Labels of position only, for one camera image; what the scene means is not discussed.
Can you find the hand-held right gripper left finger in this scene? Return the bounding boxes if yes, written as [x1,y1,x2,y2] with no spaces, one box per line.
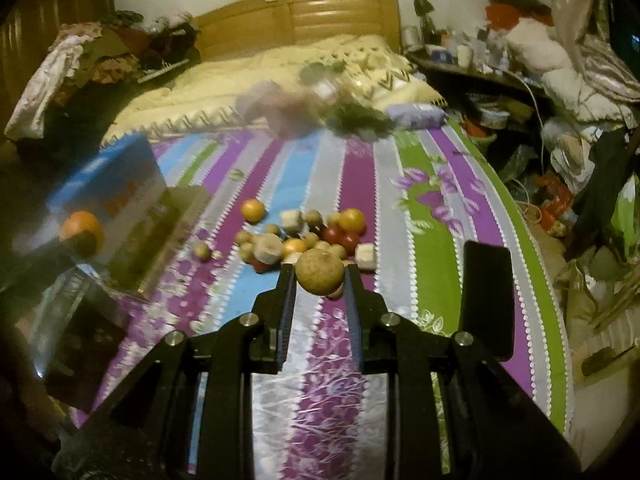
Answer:
[52,262,298,480]

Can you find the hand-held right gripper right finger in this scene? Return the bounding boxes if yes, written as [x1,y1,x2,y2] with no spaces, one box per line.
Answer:
[344,261,583,480]

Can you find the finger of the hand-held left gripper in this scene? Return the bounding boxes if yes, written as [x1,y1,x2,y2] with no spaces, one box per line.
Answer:
[0,242,76,293]

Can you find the round brown longan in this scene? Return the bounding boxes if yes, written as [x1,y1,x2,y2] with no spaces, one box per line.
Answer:
[295,249,346,297]

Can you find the scatter of longans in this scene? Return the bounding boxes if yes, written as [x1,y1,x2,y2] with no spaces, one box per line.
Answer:
[192,208,351,263]

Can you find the black box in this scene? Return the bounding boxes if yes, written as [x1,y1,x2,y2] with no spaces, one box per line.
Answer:
[27,267,132,413]

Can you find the striped floral bedsheet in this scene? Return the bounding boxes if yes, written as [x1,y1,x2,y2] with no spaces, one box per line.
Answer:
[65,124,575,480]

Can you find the blue carton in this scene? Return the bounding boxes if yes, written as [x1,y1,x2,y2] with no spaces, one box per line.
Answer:
[42,133,167,267]

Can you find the black flat phone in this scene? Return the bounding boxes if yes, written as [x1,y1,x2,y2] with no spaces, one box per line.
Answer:
[459,240,515,362]

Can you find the green leafy bundle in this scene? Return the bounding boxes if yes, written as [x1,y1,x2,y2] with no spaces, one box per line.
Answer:
[324,100,396,139]

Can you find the pinkish soft bundle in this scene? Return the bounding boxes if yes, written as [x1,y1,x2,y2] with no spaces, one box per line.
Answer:
[235,80,326,139]

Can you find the lavender tissue pack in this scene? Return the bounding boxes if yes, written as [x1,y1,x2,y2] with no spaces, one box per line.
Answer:
[387,102,448,131]

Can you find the pile of clothes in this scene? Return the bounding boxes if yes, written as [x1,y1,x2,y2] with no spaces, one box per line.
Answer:
[5,10,202,142]

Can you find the red plastic bag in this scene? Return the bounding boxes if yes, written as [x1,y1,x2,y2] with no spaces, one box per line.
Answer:
[535,172,576,236]

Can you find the cream quilt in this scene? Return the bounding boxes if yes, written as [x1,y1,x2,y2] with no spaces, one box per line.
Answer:
[102,35,449,146]

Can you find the wooden wardrobe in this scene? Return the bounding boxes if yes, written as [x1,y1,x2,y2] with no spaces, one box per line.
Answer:
[0,0,117,126]

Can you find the dark wooden nightstand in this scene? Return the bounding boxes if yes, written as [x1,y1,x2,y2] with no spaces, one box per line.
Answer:
[404,49,551,111]

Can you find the black garment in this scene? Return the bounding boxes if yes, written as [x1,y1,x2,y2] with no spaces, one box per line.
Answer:
[570,127,640,251]

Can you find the green plastic bag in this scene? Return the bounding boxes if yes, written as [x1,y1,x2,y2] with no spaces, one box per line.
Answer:
[607,180,640,261]

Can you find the wooden headboard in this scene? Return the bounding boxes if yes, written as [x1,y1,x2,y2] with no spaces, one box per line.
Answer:
[192,0,402,61]

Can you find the black desk lamp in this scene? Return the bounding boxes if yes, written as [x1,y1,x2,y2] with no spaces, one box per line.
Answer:
[410,0,437,47]

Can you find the white plush pillow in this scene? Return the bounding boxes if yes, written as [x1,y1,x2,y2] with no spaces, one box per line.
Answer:
[505,20,573,78]

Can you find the red cloth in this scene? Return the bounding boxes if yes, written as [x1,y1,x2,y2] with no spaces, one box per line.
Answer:
[485,0,556,31]

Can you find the beige patterned curtain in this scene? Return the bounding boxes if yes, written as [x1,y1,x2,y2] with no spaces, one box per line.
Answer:
[542,0,640,128]

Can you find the white cable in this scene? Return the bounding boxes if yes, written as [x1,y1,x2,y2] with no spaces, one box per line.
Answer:
[515,72,548,221]

